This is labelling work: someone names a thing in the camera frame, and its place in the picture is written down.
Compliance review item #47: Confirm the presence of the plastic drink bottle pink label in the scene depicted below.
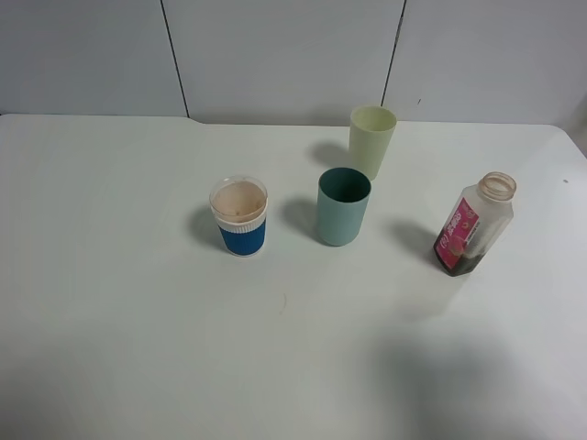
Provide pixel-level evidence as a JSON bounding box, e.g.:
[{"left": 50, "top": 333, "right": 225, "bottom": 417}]
[{"left": 433, "top": 171, "right": 516, "bottom": 277}]

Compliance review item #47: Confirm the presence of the teal plastic cup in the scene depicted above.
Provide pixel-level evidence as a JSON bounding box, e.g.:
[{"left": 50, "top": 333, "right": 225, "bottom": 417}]
[{"left": 316, "top": 167, "right": 371, "bottom": 247}]

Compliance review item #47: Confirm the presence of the blue sleeved clear cup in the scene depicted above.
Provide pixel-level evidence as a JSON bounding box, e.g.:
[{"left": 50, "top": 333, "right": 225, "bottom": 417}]
[{"left": 209, "top": 175, "right": 269, "bottom": 257}]

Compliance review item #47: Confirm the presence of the pale yellow plastic cup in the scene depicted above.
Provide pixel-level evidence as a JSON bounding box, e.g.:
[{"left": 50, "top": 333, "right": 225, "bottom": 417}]
[{"left": 349, "top": 105, "right": 397, "bottom": 181}]

